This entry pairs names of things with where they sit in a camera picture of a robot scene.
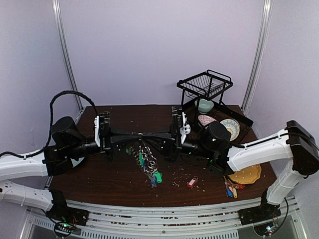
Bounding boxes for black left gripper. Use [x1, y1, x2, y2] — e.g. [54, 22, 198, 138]
[66, 127, 139, 164]

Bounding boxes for grey disc keyring organizer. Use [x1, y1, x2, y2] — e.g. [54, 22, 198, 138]
[128, 140, 159, 188]

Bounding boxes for red key tag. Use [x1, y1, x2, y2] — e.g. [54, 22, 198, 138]
[187, 176, 198, 189]

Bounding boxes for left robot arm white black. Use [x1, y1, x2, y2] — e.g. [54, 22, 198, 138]
[0, 112, 142, 221]

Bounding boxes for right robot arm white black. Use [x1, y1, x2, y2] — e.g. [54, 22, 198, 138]
[142, 107, 319, 220]

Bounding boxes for teal plate with flower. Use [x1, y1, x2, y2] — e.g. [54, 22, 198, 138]
[71, 157, 84, 168]

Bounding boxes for pink patterned dish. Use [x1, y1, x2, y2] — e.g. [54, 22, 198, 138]
[197, 115, 217, 128]

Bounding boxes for teal ceramic bowl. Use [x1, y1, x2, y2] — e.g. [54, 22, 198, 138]
[194, 99, 214, 115]

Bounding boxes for white blue patterned plate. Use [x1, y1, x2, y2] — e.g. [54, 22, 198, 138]
[220, 119, 240, 141]

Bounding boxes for blue key tag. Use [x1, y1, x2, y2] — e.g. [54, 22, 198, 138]
[226, 188, 233, 198]

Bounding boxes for yellow key tag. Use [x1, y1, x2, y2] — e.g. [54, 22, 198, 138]
[232, 188, 238, 198]

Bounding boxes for yellow dotted plate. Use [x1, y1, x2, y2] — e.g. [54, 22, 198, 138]
[228, 164, 262, 185]

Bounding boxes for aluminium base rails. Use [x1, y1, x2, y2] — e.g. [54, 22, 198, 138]
[21, 195, 306, 239]

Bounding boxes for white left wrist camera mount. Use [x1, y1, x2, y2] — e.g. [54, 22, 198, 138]
[94, 116, 101, 149]

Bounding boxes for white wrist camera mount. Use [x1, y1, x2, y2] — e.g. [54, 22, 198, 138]
[94, 116, 101, 149]
[180, 112, 191, 144]

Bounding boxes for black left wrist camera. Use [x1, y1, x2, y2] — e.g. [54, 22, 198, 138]
[99, 112, 111, 130]

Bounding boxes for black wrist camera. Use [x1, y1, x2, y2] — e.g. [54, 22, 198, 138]
[99, 112, 111, 130]
[171, 106, 183, 130]

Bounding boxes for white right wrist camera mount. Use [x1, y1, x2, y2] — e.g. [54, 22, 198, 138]
[180, 112, 191, 144]

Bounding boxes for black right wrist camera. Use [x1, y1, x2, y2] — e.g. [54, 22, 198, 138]
[171, 106, 183, 130]

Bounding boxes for black wire dish rack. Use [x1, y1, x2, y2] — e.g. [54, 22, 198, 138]
[176, 70, 253, 143]

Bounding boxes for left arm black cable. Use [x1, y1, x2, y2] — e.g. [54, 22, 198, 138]
[43, 90, 98, 150]

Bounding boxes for aluminium corner frame post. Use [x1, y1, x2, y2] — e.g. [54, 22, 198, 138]
[51, 0, 84, 110]

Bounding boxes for right aluminium frame post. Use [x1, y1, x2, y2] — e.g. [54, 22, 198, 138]
[241, 0, 274, 115]

